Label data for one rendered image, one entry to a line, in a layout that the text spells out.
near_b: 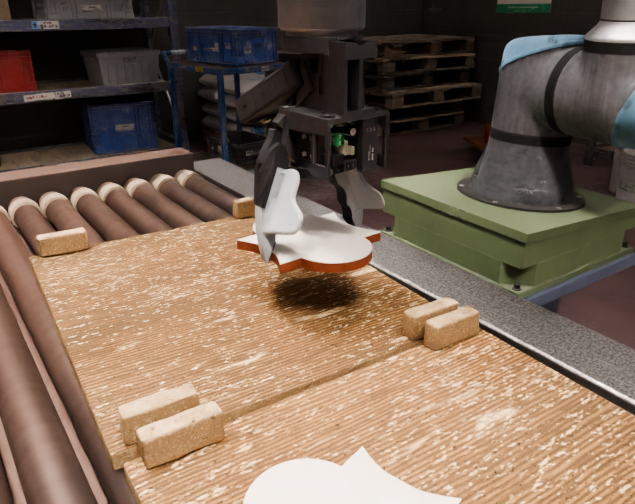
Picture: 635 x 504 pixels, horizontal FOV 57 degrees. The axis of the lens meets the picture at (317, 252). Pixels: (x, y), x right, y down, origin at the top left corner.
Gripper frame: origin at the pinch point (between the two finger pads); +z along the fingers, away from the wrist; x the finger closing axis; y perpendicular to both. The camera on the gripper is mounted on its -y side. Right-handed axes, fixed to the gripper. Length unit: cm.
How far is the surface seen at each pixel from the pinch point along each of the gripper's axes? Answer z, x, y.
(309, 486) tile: 5.8, -16.9, 21.6
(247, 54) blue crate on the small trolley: 9, 164, -273
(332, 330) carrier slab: 6.9, -2.3, 6.5
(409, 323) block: 5.2, 2.4, 12.2
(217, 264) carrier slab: 6.9, -3.4, -14.1
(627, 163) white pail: 71, 329, -110
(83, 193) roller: 8, -5, -58
